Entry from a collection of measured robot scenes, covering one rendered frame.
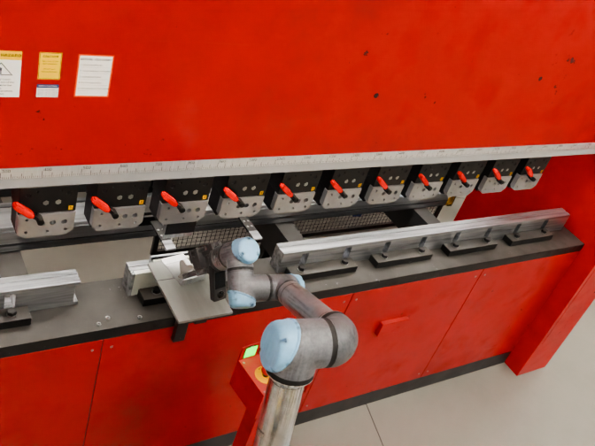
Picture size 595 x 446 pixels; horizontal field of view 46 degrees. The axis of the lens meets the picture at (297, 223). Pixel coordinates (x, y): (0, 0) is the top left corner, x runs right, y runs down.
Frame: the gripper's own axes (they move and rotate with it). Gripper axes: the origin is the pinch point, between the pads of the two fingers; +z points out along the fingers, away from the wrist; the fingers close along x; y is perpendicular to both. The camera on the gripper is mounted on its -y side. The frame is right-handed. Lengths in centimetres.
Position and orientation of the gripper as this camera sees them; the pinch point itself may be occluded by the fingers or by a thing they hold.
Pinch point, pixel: (189, 275)
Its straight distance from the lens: 221.7
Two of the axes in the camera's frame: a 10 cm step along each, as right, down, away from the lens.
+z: -6.1, 2.1, 7.7
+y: -2.8, -9.6, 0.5
